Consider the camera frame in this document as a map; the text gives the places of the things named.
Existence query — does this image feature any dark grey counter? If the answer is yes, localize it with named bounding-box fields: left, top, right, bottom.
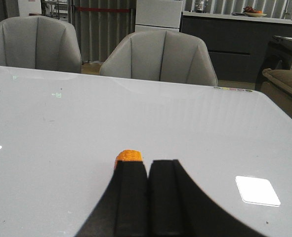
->
left=181, top=11, right=292, bottom=83

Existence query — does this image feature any metal kettle on counter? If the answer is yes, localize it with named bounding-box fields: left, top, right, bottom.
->
left=194, top=0, right=208, bottom=13

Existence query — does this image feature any right grey upholstered chair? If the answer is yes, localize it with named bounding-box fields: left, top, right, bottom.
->
left=99, top=30, right=218, bottom=86

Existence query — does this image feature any red barrier belt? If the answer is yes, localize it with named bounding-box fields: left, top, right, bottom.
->
left=75, top=6, right=132, bottom=13

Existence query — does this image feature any grey upholstered chair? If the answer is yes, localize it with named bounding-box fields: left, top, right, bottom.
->
left=99, top=30, right=218, bottom=86
left=0, top=16, right=82, bottom=73

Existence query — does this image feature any left grey upholstered chair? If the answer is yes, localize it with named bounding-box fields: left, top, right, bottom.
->
left=0, top=16, right=82, bottom=73

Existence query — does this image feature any white cabinet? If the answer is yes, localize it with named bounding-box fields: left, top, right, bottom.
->
left=135, top=0, right=183, bottom=32

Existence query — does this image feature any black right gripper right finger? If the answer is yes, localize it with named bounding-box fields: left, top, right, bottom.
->
left=148, top=159, right=262, bottom=237

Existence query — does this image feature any orange corn cob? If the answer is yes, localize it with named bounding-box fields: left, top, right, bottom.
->
left=114, top=150, right=143, bottom=169

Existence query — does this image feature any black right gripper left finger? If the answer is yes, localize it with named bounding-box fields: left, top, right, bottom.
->
left=76, top=161, right=148, bottom=237

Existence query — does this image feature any fruit bowl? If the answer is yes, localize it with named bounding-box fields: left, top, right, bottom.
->
left=243, top=6, right=266, bottom=17

